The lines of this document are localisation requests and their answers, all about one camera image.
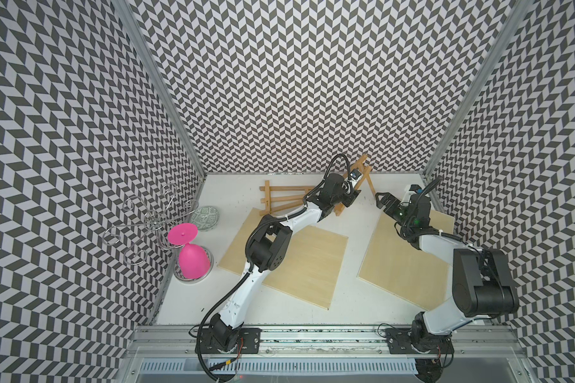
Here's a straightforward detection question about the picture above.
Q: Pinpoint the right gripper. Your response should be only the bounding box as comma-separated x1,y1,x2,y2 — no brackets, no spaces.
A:
374,191,413,227

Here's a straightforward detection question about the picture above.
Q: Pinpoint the wooden easel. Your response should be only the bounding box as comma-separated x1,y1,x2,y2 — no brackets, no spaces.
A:
343,154,376,196
259,180,314,216

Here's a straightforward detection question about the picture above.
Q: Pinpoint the plywood board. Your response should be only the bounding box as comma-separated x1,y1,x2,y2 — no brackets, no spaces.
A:
358,213,450,311
207,207,356,321

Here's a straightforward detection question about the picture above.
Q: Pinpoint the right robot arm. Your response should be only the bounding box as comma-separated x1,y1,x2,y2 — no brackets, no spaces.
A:
375,176,519,354

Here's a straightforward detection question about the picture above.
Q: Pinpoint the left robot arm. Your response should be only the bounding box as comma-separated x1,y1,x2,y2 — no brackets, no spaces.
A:
195,153,363,354

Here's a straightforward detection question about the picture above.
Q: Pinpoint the green patterned plate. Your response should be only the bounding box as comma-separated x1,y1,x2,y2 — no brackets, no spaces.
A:
190,206,220,231

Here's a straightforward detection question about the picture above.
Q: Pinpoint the pink plastic goblet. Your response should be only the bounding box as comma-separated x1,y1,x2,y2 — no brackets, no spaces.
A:
167,223,211,279

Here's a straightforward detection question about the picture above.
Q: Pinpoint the glass plate under goblet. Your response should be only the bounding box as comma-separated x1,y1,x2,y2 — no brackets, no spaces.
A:
173,247,215,285

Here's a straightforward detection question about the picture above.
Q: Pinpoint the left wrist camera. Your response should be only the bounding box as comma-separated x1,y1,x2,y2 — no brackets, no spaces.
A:
347,168,363,191

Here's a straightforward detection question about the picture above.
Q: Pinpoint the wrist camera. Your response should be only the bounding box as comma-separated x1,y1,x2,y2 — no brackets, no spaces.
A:
402,184,423,204
347,168,363,191

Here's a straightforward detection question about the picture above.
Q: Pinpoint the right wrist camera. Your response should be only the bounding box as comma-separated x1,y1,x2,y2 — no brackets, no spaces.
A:
402,184,423,204

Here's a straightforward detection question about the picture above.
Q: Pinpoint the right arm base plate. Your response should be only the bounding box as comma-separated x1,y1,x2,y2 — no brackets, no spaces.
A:
383,327,455,357

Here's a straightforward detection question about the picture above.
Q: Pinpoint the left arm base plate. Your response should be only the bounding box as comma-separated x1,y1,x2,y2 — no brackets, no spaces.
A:
195,327,262,354

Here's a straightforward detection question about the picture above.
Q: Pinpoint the metal wire rack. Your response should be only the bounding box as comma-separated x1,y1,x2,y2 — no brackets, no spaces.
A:
100,184,199,267

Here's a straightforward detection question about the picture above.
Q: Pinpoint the aluminium front rail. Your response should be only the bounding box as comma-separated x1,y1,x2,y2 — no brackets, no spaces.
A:
124,324,526,359

